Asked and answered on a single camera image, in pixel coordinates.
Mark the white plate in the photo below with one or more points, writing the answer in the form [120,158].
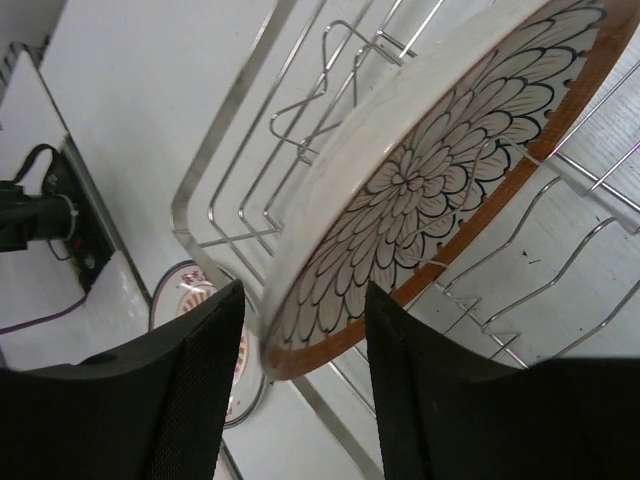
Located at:
[424,163]

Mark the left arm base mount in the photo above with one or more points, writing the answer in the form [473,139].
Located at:
[89,247]

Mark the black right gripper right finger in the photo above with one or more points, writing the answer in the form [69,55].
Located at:
[445,412]

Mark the metal wire dish rack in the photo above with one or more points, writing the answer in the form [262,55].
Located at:
[555,273]

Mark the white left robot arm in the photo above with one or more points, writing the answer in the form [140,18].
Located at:
[50,215]

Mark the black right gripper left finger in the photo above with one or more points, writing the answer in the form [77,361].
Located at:
[152,408]

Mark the plate with orange sunburst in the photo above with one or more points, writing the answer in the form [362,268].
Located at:
[180,290]

